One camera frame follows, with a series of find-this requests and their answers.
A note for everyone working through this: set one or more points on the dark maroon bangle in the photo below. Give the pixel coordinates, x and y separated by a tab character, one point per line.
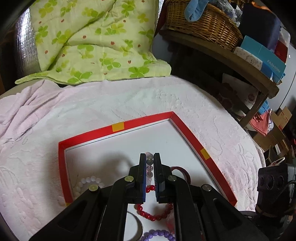
185	172

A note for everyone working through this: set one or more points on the dark navy bag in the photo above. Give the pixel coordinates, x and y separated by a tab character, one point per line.
261	20

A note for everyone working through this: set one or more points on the pale pink towel blanket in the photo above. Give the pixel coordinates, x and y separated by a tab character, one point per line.
115	97

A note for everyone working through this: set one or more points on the green clover print quilt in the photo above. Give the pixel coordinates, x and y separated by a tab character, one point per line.
92	34

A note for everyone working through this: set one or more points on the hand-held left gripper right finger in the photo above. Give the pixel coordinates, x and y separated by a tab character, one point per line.
157	178

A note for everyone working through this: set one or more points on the silver foil mat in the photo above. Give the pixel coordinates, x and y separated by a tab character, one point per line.
25	51

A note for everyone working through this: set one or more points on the brown wicker basket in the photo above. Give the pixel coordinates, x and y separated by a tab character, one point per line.
208	25

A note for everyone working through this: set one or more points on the red cloth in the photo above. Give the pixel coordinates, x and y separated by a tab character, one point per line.
261	125

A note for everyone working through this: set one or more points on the white printed box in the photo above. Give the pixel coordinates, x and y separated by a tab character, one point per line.
247	56

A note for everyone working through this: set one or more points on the brown cardboard box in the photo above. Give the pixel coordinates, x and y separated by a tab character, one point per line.
283	115

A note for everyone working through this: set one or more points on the silver bangle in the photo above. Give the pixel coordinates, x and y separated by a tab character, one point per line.
140	227

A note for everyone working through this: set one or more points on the red jewelry box tray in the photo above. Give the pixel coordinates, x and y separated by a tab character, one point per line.
143	122

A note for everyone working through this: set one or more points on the blue cardboard box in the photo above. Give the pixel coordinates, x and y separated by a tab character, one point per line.
261	53

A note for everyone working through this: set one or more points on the white printed bag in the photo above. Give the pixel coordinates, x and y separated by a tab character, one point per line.
231	92

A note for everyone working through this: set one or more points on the wooden shelf stand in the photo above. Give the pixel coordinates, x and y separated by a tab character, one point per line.
231	60

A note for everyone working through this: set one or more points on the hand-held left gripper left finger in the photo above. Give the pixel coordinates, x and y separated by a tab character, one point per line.
143	176

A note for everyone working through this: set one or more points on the blue cloth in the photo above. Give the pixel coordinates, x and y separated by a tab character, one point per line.
194	9

